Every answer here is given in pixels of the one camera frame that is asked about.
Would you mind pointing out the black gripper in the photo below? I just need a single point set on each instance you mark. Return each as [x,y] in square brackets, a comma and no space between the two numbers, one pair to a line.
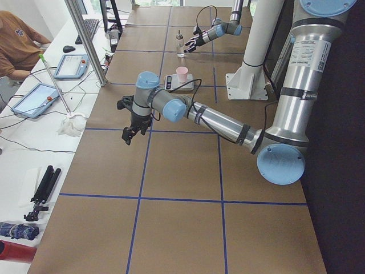
[201,39]
[140,120]

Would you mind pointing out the pink plastic cup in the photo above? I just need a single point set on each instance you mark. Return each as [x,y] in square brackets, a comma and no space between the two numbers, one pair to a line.
[182,74]

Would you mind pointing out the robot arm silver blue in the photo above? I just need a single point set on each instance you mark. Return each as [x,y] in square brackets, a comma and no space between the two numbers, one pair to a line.
[279,148]
[218,28]

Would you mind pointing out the digital kitchen scale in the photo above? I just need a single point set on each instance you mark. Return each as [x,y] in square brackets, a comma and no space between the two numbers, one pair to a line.
[171,82]

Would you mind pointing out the white crumpled cloth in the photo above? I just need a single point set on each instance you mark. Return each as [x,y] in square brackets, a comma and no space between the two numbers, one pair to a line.
[73,124]

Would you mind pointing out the teach pendant far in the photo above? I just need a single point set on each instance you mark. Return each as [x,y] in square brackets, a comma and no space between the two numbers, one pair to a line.
[71,66]

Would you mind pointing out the teach pendant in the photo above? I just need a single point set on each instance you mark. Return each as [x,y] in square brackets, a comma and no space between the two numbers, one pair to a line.
[36,101]
[71,66]

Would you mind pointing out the black folded tripod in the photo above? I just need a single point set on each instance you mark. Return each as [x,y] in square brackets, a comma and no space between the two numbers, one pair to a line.
[42,193]

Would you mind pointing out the teach pendant near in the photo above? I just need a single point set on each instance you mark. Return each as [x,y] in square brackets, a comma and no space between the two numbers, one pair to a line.
[36,101]

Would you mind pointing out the black keyboard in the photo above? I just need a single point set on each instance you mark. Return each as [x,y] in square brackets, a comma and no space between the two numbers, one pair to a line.
[91,26]

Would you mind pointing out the black computer mouse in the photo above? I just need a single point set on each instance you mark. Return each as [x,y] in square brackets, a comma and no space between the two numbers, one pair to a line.
[68,49]

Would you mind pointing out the person in brown shirt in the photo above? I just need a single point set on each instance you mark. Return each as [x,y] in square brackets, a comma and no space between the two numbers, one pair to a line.
[20,47]

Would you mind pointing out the blue folded umbrella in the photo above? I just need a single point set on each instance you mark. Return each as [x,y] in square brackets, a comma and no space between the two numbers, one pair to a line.
[19,231]

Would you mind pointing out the red bottle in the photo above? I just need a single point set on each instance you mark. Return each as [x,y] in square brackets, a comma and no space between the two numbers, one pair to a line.
[17,252]

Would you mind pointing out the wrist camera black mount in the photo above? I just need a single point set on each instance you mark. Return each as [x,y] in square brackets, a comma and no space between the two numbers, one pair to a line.
[197,30]
[125,102]

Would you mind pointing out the white pedestal column with base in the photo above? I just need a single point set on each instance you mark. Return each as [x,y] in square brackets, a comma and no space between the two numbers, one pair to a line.
[248,82]

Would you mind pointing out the grabber stick green handle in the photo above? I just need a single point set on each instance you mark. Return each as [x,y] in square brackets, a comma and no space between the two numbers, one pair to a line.
[68,111]

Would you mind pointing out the aluminium frame post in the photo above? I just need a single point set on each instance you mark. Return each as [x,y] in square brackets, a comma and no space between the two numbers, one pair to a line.
[78,20]

